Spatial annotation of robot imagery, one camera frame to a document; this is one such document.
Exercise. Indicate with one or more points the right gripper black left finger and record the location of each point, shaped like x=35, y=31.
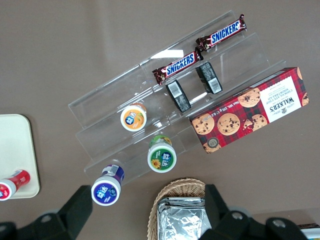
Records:
x=75, y=207

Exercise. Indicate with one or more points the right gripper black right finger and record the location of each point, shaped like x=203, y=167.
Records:
x=217, y=205

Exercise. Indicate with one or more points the light oval wicker basket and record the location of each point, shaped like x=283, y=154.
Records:
x=180, y=187

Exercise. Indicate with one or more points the beige plastic tray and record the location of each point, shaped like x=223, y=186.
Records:
x=15, y=145

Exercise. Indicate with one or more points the purple lid gum bottle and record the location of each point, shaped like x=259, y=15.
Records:
x=106, y=191

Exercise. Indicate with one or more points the silver foil container stack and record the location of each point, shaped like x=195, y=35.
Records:
x=180, y=220

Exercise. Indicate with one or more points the red lid gum bottle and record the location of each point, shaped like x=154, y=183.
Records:
x=15, y=183

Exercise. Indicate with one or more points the green lid gum bottle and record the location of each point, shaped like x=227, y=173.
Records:
x=162, y=158

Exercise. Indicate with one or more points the white snack bin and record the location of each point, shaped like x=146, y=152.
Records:
x=311, y=232

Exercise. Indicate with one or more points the red Walkers cookie box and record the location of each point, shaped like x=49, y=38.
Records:
x=250, y=110

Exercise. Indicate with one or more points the orange lid gum bottle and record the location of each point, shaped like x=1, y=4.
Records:
x=133, y=118

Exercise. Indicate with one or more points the clear acrylic tiered display stand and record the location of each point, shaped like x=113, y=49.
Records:
x=112, y=100

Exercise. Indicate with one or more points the small black barcode box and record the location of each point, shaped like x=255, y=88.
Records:
x=208, y=77
x=178, y=96

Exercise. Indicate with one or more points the Snickers chocolate bar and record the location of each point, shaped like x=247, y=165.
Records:
x=180, y=63
x=225, y=31

